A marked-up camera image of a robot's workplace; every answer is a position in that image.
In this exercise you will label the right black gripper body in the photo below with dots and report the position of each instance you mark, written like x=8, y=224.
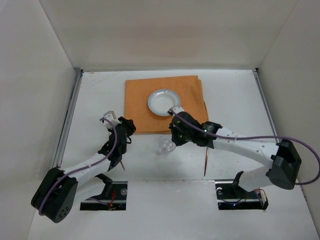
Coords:
x=200, y=141

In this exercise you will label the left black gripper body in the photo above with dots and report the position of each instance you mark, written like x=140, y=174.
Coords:
x=116, y=153

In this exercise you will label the clear drinking glass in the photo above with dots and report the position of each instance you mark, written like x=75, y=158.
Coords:
x=165, y=145

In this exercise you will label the copper spoon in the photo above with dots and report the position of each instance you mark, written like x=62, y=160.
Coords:
x=206, y=162

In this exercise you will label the white plate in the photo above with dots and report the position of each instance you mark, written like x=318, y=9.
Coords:
x=162, y=100

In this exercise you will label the orange cloth placemat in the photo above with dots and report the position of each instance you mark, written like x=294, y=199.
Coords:
x=137, y=91

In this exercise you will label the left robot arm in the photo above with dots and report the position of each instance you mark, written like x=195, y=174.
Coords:
x=59, y=189

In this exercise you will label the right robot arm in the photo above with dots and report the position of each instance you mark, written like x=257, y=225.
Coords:
x=280, y=160

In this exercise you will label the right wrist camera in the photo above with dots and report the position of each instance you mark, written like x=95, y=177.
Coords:
x=176, y=110

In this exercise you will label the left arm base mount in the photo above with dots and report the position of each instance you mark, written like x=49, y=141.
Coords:
x=113, y=197

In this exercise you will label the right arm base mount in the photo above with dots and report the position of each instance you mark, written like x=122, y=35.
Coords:
x=230, y=196

